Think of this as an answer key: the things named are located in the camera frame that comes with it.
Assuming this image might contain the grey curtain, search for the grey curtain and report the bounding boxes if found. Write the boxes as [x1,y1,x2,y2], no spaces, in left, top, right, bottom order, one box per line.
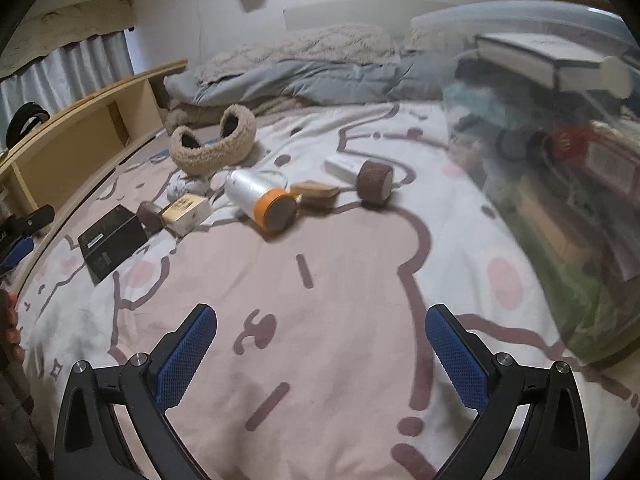
[1,32,134,138]

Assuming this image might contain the clear roll with orange cap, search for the clear roll with orange cap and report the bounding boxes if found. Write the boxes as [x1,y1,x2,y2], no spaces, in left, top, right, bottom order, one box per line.
[224,169,297,233]

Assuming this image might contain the wooden bedside shelf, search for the wooden bedside shelf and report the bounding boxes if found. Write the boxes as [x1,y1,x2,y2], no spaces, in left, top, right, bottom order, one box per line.
[1,60,186,234]

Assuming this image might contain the cartoon bear blanket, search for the cartoon bear blanket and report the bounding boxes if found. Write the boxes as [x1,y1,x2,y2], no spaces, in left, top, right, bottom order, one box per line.
[20,103,639,479]

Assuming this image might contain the crumpled white tissue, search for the crumpled white tissue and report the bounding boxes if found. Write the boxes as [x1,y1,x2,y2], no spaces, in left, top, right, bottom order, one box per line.
[167,177,210,203]

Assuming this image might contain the person's left hand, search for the person's left hand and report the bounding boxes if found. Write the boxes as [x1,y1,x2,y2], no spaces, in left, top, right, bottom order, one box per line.
[1,289,25,364]

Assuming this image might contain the small dark brown roll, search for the small dark brown roll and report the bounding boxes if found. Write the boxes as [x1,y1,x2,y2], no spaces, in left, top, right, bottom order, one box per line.
[137,200,165,234]

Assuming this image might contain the small yellow box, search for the small yellow box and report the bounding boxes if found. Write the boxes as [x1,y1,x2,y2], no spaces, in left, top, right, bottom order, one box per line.
[160,194,213,237]

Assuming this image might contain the beige cartoon valance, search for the beige cartoon valance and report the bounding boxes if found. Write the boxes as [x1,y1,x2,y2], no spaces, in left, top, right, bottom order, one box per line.
[1,0,136,78]

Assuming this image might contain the headboard panel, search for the headboard panel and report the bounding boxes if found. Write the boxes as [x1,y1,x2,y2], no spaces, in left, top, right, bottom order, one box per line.
[283,0,536,36]

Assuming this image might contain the white flat small box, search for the white flat small box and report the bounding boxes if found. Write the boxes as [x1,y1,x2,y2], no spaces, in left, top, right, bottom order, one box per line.
[324,154,364,184]

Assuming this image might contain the grey blue duvet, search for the grey blue duvet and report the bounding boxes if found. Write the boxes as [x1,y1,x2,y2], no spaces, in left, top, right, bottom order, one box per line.
[164,51,442,106]

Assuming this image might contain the left beige pillow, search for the left beige pillow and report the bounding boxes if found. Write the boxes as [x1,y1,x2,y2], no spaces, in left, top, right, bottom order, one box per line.
[196,23,400,84]

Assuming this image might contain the clear plastic storage bin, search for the clear plastic storage bin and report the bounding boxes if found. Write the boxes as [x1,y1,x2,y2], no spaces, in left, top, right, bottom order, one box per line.
[407,0,639,368]

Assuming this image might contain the brown bandage roll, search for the brown bandage roll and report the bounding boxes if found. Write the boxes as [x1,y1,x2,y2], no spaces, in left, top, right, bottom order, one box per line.
[356,159,394,206]

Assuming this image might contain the small black product box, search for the small black product box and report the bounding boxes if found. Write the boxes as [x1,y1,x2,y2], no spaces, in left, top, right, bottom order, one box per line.
[78,205,148,285]

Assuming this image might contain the large black white box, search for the large black white box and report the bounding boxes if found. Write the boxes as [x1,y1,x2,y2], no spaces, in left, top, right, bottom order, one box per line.
[475,32,634,99]

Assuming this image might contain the beige fuzzy earmuffs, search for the beige fuzzy earmuffs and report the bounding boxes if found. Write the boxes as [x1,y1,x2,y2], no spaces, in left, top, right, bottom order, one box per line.
[169,104,257,177]

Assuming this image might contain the black cap on shelf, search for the black cap on shelf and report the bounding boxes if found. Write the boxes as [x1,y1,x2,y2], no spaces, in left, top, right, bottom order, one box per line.
[6,102,51,148]

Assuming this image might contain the wooden round brush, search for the wooden round brush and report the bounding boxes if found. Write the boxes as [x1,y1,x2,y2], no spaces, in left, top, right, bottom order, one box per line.
[290,180,340,208]

